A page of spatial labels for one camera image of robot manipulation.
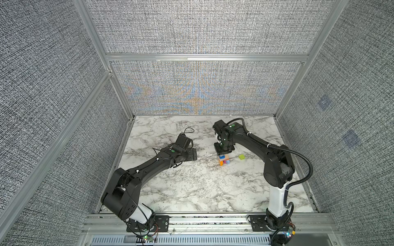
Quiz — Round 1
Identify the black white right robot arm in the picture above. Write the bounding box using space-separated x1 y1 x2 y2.
212 118 295 231

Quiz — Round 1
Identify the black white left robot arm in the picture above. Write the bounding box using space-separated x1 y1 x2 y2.
101 146 198 229

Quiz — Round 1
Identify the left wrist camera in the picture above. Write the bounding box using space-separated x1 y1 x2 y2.
175 134 192 149

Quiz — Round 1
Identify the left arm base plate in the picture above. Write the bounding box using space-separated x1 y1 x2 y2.
126 215 170 235

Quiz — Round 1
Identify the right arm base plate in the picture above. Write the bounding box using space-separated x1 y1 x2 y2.
247 214 291 233

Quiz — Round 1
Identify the aluminium front rail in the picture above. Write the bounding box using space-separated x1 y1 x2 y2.
81 212 339 235

